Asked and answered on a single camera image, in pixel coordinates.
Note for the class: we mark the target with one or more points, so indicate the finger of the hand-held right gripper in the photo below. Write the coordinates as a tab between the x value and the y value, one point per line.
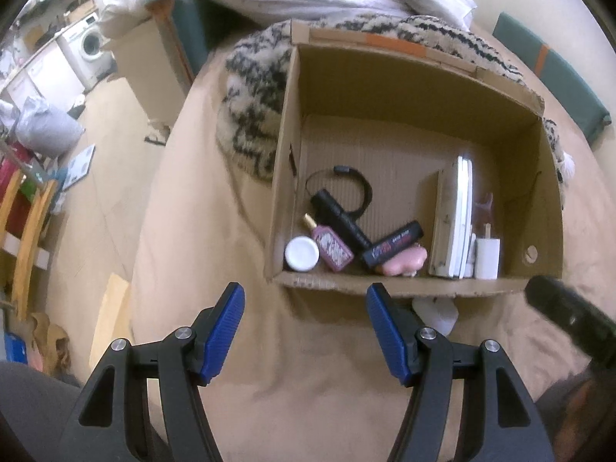
568	313

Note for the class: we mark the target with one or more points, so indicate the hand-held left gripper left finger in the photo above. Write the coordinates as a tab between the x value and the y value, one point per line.
224	332

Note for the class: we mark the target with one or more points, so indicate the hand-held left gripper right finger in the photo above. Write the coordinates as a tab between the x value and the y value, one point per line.
387	337

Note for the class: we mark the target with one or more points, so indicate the pink soft toy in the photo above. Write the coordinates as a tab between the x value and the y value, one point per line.
406	262

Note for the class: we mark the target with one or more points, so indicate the black tube pink print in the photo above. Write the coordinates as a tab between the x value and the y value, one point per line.
392	245

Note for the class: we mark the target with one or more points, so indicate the small white bottle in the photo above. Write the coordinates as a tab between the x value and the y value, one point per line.
487	260

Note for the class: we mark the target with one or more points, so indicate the pink perfume bottle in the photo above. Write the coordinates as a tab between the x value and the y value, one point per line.
332	248

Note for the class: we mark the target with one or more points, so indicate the white round jar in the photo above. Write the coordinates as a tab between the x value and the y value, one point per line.
301	253

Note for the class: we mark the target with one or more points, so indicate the black flashlight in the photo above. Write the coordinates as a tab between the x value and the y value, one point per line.
341	219

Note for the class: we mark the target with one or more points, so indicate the cardboard box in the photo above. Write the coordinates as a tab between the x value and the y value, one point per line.
394	106

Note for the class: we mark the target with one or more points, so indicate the person's right forearm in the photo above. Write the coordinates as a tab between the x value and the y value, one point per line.
587	418

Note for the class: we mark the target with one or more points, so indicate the beige bed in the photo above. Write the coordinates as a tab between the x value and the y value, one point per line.
313	394

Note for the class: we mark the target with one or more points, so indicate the clear plastic item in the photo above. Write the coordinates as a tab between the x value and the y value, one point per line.
483	216

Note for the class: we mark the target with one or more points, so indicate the white books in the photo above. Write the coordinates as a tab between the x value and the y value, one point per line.
452	221

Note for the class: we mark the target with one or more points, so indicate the brown paper bag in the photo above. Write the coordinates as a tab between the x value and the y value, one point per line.
50	344

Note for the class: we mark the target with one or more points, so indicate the blue box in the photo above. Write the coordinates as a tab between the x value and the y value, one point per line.
15	346

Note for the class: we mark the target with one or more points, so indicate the wooden chair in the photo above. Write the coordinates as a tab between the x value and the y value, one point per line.
29	240

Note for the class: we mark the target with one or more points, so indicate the blue white flat scale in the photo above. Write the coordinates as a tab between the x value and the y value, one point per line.
79	166

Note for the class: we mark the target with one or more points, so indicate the black beige patterned blanket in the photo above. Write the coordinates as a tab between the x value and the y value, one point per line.
245	106

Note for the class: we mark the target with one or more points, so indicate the teal cushion orange stripe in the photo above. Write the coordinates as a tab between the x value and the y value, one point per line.
563	82

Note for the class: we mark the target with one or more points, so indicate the red bag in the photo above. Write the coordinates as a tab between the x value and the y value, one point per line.
14	187

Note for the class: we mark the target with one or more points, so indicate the grey sack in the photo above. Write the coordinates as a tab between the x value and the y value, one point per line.
48	127

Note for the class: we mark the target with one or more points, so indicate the large cardboard panel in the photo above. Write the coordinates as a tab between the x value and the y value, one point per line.
144	67

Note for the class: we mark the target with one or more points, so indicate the teal padded panel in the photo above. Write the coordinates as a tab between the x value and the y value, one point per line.
192	29

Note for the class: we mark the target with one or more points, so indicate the white kitchen cabinet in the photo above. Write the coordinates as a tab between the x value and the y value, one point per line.
48	72

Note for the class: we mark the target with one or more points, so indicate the white washing machine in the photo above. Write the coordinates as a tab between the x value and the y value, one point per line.
89	43

